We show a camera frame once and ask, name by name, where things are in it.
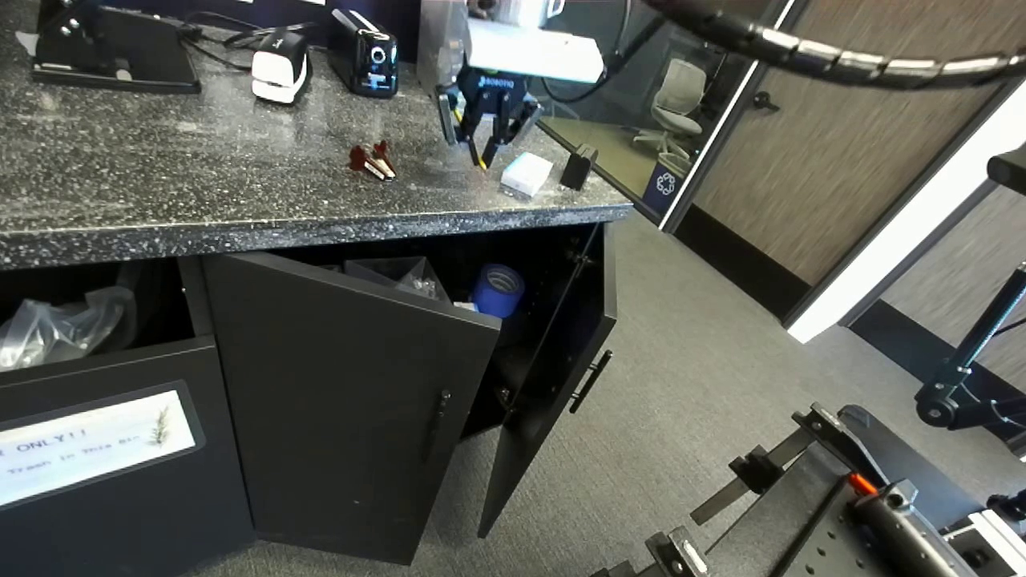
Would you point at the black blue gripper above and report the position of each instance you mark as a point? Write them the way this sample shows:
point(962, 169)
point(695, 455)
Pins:
point(484, 94)

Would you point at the grey perforated robot base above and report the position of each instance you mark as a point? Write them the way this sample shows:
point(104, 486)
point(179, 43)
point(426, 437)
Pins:
point(842, 499)

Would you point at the black electric pencil sharpener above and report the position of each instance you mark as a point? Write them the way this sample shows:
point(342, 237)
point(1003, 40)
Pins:
point(364, 57)

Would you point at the white eraser block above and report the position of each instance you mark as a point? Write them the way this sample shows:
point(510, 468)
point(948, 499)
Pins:
point(527, 174)

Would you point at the small black block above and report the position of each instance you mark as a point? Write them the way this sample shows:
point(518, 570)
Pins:
point(577, 169)

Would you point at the white office chair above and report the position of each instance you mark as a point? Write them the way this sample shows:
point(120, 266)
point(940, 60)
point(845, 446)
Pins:
point(679, 96)

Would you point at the blue tape roll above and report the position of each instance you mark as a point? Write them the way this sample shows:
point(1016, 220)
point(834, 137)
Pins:
point(498, 289)

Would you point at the right black cabinet door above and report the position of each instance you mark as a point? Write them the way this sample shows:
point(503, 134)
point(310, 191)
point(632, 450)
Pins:
point(546, 348)

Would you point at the black cabinet door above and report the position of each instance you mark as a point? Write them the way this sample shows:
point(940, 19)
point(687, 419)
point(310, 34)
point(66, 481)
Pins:
point(546, 348)
point(348, 399)

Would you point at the left black cabinet door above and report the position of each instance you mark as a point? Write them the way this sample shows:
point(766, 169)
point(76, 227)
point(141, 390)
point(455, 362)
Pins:
point(348, 399)

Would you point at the black desktop device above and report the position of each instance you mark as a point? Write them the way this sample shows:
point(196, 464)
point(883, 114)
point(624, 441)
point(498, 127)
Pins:
point(89, 43)

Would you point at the clear plastic bag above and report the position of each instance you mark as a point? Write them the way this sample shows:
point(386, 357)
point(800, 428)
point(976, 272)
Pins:
point(43, 330)

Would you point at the black trash bin drawer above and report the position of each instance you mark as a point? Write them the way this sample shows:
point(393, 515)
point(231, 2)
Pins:
point(120, 464)

